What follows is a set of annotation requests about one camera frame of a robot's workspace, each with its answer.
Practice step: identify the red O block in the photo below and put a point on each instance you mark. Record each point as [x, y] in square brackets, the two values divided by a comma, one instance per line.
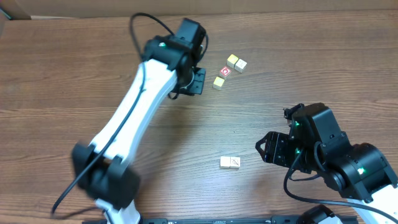
[225, 72]

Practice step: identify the yellow block upper right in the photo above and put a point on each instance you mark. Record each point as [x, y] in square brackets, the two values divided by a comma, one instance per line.
[231, 61]

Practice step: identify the yellow block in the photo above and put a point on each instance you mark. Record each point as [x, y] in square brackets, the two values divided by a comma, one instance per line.
[218, 83]
[231, 61]
[225, 162]

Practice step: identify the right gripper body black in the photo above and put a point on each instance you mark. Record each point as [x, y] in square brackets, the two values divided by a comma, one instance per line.
[280, 148]

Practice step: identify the white block upper right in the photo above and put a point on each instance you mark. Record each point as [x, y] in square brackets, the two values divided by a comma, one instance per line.
[240, 65]

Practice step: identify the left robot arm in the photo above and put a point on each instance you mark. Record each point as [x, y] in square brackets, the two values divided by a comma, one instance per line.
[103, 168]

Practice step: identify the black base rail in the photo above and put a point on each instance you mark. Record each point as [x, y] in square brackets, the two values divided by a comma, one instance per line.
[276, 219]

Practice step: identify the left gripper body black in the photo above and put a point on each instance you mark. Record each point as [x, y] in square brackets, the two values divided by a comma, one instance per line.
[198, 81]

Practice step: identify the white block leaf drawing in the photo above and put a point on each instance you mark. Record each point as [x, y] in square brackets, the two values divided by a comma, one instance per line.
[235, 162]

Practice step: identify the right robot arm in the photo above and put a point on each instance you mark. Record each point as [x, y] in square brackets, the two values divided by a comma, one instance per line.
[360, 173]

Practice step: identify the yellow top block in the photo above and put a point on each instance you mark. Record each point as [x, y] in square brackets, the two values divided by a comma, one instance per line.
[225, 162]

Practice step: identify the yellow block centre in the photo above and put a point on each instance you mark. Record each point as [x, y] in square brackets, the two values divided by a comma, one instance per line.
[218, 83]

